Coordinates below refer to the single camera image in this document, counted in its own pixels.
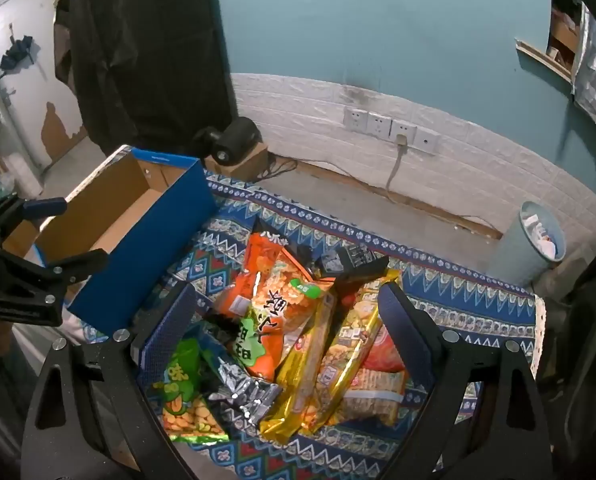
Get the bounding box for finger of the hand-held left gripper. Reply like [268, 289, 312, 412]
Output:
[0, 192, 69, 241]
[0, 247, 111, 311]

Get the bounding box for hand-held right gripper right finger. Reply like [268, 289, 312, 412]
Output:
[378, 280, 554, 480]

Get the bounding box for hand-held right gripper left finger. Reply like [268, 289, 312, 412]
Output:
[20, 282, 199, 480]

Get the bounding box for gold packet with cracker picture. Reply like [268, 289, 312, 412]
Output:
[305, 269, 403, 431]

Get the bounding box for blue cardboard box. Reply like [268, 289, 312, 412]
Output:
[33, 145, 221, 333]

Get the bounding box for silver snack packet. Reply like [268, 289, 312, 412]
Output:
[205, 345, 284, 428]

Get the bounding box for long gold cracker packet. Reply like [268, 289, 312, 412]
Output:
[259, 280, 338, 445]

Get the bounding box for red biscuit packet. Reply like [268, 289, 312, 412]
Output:
[338, 327, 411, 428]

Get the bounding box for patterned blue cloth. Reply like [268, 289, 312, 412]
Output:
[143, 170, 546, 480]

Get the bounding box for black snack packet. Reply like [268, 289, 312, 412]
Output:
[312, 244, 390, 283]

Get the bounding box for white door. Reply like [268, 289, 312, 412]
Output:
[0, 0, 86, 176]

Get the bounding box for orange and green snack bag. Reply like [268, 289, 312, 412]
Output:
[228, 255, 336, 381]

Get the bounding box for grey trash bin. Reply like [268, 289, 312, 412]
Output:
[485, 201, 568, 288]

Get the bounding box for dark folded umbrella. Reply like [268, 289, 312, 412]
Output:
[0, 34, 41, 81]

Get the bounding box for small brown cardboard box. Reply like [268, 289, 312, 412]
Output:
[204, 142, 270, 182]

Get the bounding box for black hanging cloth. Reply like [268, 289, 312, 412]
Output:
[53, 0, 239, 158]

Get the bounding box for wooden strip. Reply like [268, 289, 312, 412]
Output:
[515, 37, 574, 83]

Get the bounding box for silver foil sheet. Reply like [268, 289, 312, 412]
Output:
[570, 2, 596, 138]

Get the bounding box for wooden shelf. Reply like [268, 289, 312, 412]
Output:
[548, 5, 581, 68]

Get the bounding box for white power cable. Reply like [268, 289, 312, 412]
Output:
[385, 135, 409, 196]

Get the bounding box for white wall socket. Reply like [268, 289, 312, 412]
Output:
[343, 106, 369, 133]
[389, 119, 418, 147]
[367, 112, 393, 139]
[413, 126, 440, 155]

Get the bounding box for black cables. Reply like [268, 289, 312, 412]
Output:
[255, 155, 299, 181]

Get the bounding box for black security camera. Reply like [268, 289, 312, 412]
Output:
[193, 116, 261, 165]

